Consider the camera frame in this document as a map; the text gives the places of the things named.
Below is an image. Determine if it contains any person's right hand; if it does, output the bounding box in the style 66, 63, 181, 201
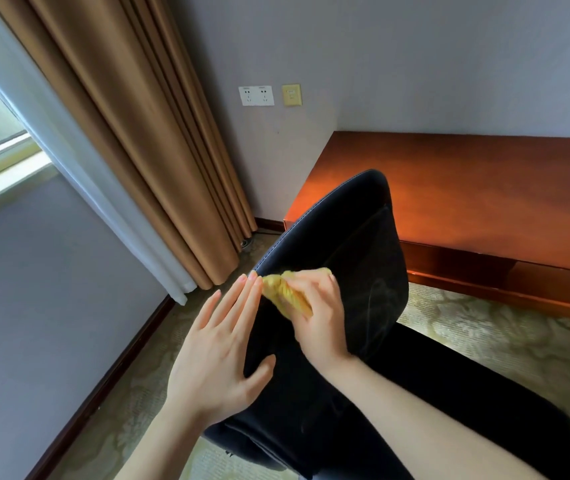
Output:
284, 269, 354, 378

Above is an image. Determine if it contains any person's left hand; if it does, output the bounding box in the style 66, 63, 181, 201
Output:
164, 271, 277, 428

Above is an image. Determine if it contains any yellow cleaning cloth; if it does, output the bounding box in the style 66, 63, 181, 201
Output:
261, 267, 334, 319

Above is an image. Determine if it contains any black leather chair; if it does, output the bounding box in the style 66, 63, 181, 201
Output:
202, 169, 570, 480

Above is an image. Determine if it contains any person's right forearm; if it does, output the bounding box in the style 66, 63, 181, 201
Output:
322, 357, 548, 480

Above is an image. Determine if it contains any red-brown wooden table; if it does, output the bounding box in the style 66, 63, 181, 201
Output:
283, 130, 570, 325

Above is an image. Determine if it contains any brown curtain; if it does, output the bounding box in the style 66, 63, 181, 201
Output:
0, 0, 258, 291

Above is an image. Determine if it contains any large white socket plate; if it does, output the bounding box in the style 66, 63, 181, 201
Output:
238, 85, 276, 107

